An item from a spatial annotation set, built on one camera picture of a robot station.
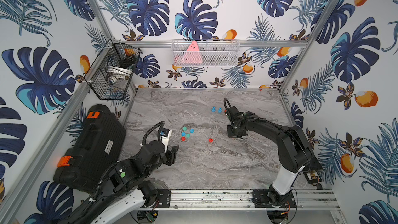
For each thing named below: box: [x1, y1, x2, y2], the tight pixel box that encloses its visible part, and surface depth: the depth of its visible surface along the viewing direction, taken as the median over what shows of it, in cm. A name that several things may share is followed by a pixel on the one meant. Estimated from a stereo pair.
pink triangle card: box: [183, 40, 204, 64], surface depth 92 cm
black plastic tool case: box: [52, 104, 127, 194], surface depth 70 cm
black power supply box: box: [302, 169, 323, 185], surface depth 81 cm
